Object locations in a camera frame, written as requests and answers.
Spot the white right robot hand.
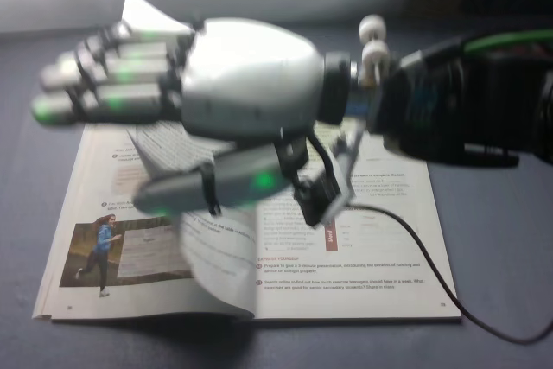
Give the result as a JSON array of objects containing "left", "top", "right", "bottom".
[{"left": 30, "top": 17, "right": 326, "bottom": 219}]

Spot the school textbook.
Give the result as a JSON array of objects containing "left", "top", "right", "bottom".
[{"left": 33, "top": 0, "right": 463, "bottom": 325}]

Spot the grey table cloth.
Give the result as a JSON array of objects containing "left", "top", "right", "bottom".
[{"left": 0, "top": 18, "right": 553, "bottom": 369}]

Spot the thin black cable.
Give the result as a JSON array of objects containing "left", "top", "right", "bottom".
[{"left": 343, "top": 202, "right": 553, "bottom": 345}]

